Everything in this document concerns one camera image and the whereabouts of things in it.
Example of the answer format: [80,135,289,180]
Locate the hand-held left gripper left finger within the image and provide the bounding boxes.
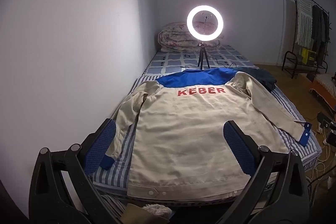
[29,118,124,224]

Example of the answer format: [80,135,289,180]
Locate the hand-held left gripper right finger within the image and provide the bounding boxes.
[223,120,311,224]

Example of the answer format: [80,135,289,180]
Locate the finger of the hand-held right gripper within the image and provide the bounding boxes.
[316,112,332,127]

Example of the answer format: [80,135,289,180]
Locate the cream and blue jacket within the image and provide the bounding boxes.
[105,67,311,201]

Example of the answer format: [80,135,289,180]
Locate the black clothes rack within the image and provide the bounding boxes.
[282,0,330,79]

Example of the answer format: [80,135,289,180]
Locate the dark hanging clothes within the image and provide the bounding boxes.
[311,5,330,52]

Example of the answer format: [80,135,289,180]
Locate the orange bench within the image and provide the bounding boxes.
[308,73,336,111]

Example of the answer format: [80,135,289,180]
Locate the blue striped bed sheet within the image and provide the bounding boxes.
[88,74,323,203]

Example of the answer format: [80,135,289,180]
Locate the yellow box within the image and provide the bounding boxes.
[301,48,317,63]

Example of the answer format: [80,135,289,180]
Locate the dark blue garment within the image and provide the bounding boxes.
[238,67,277,90]

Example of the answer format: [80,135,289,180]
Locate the fluffy white cloth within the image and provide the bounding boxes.
[143,204,172,220]

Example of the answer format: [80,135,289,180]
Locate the white knitted hanging cloth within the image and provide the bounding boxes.
[295,0,313,47]

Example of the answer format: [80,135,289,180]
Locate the black tripod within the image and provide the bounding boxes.
[196,42,210,70]

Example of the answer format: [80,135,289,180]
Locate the blue checkered bed sheet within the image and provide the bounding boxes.
[144,44,255,76]

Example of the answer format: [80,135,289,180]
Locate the folded floral quilt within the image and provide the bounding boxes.
[157,21,221,52]

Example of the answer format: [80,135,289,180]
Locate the white floor cables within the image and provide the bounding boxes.
[312,145,336,188]

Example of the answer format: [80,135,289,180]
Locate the black ring light cable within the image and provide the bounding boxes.
[181,57,237,69]

